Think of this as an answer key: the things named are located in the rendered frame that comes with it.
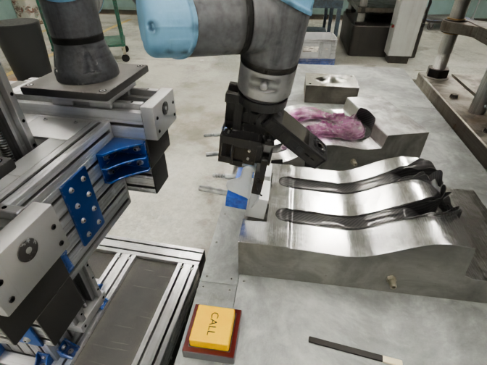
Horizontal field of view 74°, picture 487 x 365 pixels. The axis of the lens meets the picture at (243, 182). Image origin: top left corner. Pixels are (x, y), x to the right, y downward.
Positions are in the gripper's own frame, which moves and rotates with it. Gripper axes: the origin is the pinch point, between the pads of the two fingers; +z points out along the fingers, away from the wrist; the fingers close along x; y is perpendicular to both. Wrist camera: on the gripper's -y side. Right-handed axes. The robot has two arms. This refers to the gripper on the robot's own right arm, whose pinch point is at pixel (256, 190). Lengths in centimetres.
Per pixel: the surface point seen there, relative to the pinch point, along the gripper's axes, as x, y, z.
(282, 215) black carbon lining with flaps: 0.2, -5.9, 5.0
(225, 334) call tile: 23.1, 0.8, 7.8
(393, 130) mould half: -34.9, -33.2, 3.6
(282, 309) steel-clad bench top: 15.9, -8.3, 11.3
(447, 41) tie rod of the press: -120, -74, 5
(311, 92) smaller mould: -76, -15, 19
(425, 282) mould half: 8.9, -31.5, 4.9
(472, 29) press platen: -111, -76, -3
